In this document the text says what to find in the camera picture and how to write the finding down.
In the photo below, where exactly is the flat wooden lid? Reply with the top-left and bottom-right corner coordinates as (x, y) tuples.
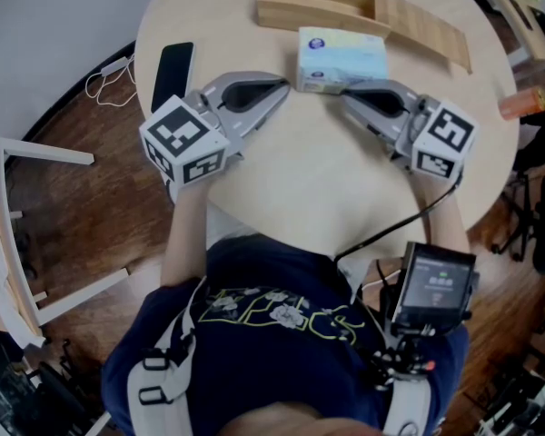
(384, 0), (473, 75)

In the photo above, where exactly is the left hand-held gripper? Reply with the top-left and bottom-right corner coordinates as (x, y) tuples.
(139, 71), (292, 188)

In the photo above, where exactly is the black screen device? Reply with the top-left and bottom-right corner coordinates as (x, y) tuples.
(391, 241), (479, 336)

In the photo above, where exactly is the white chest harness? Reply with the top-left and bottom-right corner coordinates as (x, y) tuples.
(125, 277), (440, 436)

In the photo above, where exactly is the black smartphone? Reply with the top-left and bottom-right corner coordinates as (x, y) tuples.
(150, 41), (196, 114)

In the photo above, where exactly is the black remote control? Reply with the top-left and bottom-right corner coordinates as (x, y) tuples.
(499, 0), (535, 32)

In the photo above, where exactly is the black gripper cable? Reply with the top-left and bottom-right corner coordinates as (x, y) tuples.
(334, 170), (465, 263)

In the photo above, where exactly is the person's left forearm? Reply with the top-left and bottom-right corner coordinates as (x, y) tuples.
(160, 180), (211, 291)

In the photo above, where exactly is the open wooden box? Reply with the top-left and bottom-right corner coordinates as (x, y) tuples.
(255, 0), (392, 41)

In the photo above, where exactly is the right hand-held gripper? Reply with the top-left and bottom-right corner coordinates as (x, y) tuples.
(342, 79), (481, 183)

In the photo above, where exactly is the person's right forearm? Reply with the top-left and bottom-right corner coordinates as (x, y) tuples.
(415, 177), (472, 263)

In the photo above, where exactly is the black chest mount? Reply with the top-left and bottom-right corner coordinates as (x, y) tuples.
(370, 324), (438, 392)

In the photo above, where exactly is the white wooden chair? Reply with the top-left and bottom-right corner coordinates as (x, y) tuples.
(0, 128), (131, 338)

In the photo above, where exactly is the navy printed t-shirt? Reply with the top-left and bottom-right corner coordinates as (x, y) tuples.
(100, 233), (471, 436)

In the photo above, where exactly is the white charger with cable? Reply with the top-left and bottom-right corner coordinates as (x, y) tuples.
(84, 54), (138, 108)

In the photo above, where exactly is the pale blue tissues pack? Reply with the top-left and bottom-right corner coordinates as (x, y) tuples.
(295, 25), (390, 95)

